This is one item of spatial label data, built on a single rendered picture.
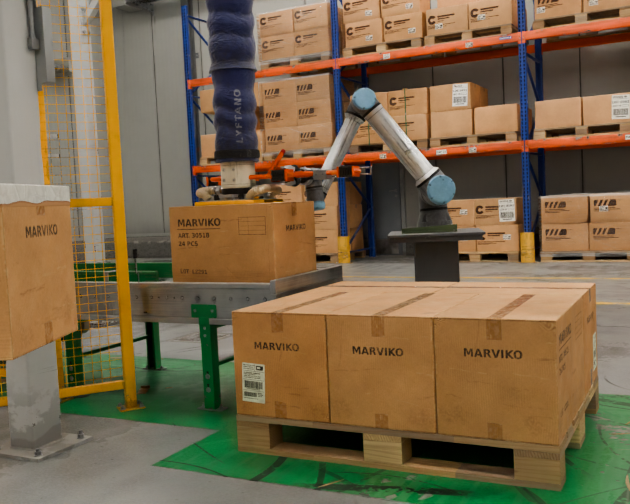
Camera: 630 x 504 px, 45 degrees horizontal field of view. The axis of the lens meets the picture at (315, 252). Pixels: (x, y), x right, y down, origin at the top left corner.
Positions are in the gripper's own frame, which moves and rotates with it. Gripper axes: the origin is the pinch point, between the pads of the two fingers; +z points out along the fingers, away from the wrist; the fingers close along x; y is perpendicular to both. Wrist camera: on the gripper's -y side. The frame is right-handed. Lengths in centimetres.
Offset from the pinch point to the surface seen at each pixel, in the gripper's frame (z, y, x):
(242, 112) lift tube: 5.9, 19.7, 31.2
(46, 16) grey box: 93, 55, 65
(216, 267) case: 20, 29, -43
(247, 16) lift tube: 2, 17, 77
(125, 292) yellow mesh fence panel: 45, 64, -53
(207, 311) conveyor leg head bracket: 36, 24, -62
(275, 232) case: 19.1, -3.6, -26.5
